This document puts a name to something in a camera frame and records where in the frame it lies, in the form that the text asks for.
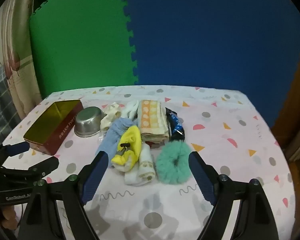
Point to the beige curtain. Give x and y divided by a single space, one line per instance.
20 30

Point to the grey plaid cloth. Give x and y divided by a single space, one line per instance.
2 105

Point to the black and blue snack packet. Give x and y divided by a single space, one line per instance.
176 127

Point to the pink printed tablecloth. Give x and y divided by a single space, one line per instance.
215 142

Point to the orange dotted towel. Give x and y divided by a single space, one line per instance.
150 120

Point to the blue foam mat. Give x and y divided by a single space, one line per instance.
202 42

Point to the green fluffy scrunchie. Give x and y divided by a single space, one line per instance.
165 165

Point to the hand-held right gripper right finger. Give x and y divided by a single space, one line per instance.
202 177

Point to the white socks with gold print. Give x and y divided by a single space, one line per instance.
146 165

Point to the steel bowl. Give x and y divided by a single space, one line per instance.
87 122

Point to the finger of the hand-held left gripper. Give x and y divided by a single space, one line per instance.
17 148
42 165

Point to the black plastic clip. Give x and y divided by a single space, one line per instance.
123 146

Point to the green foam mat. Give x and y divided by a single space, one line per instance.
82 42

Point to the light blue sock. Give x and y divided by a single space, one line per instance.
115 135

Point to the yellow cloth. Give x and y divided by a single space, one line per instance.
133 140

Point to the person's left hand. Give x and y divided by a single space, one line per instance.
8 217

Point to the white soft cloth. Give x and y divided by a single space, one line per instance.
130 110

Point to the brown wooden cabinet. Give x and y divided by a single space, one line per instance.
297 100

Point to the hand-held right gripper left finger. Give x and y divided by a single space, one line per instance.
95 177

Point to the red tin box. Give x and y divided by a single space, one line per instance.
65 127

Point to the cream scrunchie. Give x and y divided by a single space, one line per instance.
110 116

